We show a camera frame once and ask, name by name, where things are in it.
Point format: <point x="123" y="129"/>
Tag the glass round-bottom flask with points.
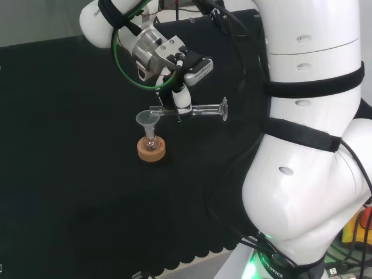
<point x="150" y="143"/>

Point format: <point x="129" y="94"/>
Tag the yellow stop button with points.
<point x="348" y="232"/>

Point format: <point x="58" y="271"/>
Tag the clear plastic funnel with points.
<point x="147" y="119"/>

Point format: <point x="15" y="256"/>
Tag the black cloth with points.
<point x="72" y="145"/>

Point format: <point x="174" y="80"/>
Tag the clear graduated cylinder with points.
<point x="207" y="110"/>

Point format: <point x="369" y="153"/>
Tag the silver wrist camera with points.
<point x="200" y="69"/>

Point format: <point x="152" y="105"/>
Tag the silver camera mount bracket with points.
<point x="167" y="48"/>

